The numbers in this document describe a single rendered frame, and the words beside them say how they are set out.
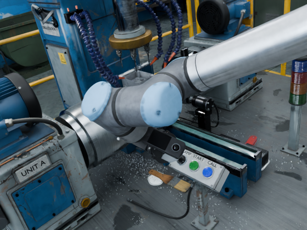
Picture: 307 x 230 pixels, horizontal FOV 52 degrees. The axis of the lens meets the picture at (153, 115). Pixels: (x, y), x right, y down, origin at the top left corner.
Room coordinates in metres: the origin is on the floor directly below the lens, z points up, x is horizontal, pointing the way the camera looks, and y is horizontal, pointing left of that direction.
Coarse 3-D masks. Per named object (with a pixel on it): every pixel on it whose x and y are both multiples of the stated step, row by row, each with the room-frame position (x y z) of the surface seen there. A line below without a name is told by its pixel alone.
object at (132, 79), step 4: (136, 72) 1.35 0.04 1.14; (140, 72) 1.35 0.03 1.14; (144, 72) 1.33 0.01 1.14; (128, 76) 1.33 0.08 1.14; (132, 76) 1.35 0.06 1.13; (136, 76) 1.36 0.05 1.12; (140, 76) 1.36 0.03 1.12; (144, 76) 1.33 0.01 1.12; (148, 76) 1.31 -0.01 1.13; (152, 76) 1.27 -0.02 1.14; (124, 80) 1.29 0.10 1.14; (128, 80) 1.27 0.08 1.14; (132, 80) 1.33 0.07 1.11; (136, 80) 1.30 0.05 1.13; (140, 80) 1.28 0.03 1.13; (144, 80) 1.24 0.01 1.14; (124, 84) 1.30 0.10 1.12; (128, 84) 1.28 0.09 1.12; (132, 84) 1.25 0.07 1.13; (136, 84) 1.23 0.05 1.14; (140, 84) 1.22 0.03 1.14
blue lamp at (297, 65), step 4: (292, 60) 1.04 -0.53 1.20; (296, 60) 1.07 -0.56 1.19; (292, 64) 1.04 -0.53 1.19; (296, 64) 1.02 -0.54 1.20; (300, 64) 1.01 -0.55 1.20; (304, 64) 1.01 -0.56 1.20; (292, 68) 1.04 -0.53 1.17; (296, 68) 1.02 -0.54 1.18; (300, 68) 1.01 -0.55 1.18; (304, 68) 1.01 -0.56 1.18; (296, 72) 1.02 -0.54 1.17; (300, 72) 1.01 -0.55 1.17
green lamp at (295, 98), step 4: (292, 96) 1.03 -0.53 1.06; (296, 96) 1.02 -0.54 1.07; (300, 96) 1.01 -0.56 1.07; (304, 96) 1.01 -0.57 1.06; (292, 100) 1.03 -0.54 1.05; (296, 100) 1.02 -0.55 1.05; (300, 100) 1.01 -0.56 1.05; (304, 100) 1.01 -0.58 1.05; (296, 104) 1.02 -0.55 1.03; (300, 104) 1.01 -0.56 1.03
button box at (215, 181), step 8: (184, 152) 0.78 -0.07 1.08; (192, 152) 0.76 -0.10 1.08; (192, 160) 0.74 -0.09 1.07; (200, 160) 0.73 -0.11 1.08; (208, 160) 0.71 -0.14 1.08; (176, 168) 0.75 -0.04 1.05; (184, 168) 0.73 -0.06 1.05; (200, 168) 0.71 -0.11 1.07; (216, 168) 0.68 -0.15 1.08; (224, 168) 0.68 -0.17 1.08; (192, 176) 0.70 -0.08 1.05; (200, 176) 0.69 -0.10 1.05; (216, 176) 0.66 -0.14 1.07; (224, 176) 0.68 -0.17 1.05; (208, 184) 0.66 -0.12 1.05; (216, 184) 0.65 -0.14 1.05
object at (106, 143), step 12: (72, 108) 1.05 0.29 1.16; (60, 120) 1.03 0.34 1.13; (72, 120) 0.99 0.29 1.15; (84, 120) 0.98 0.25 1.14; (84, 132) 0.95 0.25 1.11; (96, 132) 0.96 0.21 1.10; (108, 132) 0.98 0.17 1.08; (84, 144) 0.93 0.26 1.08; (96, 144) 0.94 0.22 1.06; (108, 144) 0.96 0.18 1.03; (120, 144) 1.00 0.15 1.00; (84, 156) 0.94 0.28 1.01; (96, 156) 0.93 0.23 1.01; (108, 156) 0.98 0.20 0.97
